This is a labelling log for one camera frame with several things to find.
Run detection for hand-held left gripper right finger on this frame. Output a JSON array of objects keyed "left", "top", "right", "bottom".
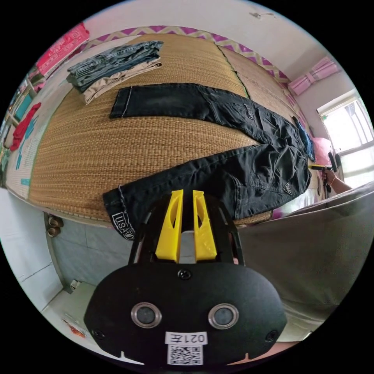
[{"left": 192, "top": 190, "right": 218, "bottom": 261}]

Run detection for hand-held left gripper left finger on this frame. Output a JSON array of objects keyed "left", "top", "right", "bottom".
[{"left": 155, "top": 189, "right": 184, "bottom": 261}]

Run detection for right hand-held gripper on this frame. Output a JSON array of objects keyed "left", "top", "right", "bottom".
[{"left": 310, "top": 151, "right": 341, "bottom": 176}]

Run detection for person's right forearm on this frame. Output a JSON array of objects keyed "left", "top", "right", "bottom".
[{"left": 331, "top": 175, "right": 355, "bottom": 194}]

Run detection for black jeans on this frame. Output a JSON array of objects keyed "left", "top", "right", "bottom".
[{"left": 102, "top": 83, "right": 312, "bottom": 242}]

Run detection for person's right hand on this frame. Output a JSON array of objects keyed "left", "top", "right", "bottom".
[{"left": 321, "top": 170, "right": 337, "bottom": 188}]

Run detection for pink bag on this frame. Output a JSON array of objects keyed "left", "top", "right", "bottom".
[{"left": 312, "top": 136, "right": 332, "bottom": 165}]

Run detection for blue garment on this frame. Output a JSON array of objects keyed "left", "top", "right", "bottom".
[{"left": 294, "top": 116, "right": 317, "bottom": 163}]

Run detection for window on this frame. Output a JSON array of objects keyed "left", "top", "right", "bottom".
[{"left": 317, "top": 90, "right": 372, "bottom": 182}]

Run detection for person's body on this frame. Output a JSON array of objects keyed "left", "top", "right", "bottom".
[{"left": 233, "top": 181, "right": 374, "bottom": 345}]

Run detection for pink curtain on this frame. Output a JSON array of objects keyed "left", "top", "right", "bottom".
[{"left": 288, "top": 57, "right": 340, "bottom": 96}]

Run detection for bed with woven mat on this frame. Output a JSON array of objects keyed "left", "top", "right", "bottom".
[{"left": 5, "top": 25, "right": 319, "bottom": 229}]

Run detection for pile of clothes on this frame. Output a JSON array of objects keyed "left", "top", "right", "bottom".
[{"left": 66, "top": 40, "right": 164, "bottom": 105}]

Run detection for red cloth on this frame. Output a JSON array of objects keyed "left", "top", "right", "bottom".
[{"left": 10, "top": 102, "right": 42, "bottom": 152}]

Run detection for red carton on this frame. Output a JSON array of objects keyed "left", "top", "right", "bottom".
[{"left": 36, "top": 23, "right": 90, "bottom": 75}]

